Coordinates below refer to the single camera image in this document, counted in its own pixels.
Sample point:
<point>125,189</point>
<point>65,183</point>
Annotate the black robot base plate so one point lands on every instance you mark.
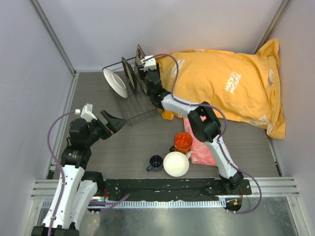
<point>170,189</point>

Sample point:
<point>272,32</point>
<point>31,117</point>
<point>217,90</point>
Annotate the square floral plate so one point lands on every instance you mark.
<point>139,69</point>

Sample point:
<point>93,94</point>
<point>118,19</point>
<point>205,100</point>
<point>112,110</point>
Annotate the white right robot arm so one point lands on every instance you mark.
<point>204,123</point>

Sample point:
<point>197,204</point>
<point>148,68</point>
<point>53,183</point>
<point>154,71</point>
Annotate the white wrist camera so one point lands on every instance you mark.
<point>86,111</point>
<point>149,63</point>

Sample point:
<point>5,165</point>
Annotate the grey wire dish rack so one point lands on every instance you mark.
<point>137,107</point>

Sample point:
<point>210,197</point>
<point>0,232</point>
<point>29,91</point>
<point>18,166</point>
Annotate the orange glass mug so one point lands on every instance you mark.
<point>182,142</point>

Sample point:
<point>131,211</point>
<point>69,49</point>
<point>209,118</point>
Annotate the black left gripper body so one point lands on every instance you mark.
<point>97,131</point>

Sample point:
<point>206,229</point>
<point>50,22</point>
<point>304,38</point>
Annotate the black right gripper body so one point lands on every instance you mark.
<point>156,71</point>

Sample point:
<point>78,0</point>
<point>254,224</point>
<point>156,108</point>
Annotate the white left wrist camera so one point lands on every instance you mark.
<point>86,111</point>

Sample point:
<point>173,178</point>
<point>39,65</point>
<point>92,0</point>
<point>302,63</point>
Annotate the white bowl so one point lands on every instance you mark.
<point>176,164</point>

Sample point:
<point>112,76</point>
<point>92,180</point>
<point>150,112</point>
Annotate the green rimmed white plate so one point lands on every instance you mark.
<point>115,82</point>

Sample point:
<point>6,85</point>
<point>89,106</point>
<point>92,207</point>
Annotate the dark blue mug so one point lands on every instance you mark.
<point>155,164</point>

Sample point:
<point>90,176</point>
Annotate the white slotted cable duct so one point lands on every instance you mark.
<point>172,204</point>

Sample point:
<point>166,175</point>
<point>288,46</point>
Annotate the pink patterned cloth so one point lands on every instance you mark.
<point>199,153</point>

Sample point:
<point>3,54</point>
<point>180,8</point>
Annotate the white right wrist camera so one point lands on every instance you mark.
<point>149,63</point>

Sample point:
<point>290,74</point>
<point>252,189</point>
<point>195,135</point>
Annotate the brown checkered rim plate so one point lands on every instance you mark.
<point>130,75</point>

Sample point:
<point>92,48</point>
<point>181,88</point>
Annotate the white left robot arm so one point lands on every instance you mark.
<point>76,185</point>

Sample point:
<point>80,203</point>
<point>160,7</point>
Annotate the yellow Mickey Mouse pillow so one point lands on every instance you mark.
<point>242,87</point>

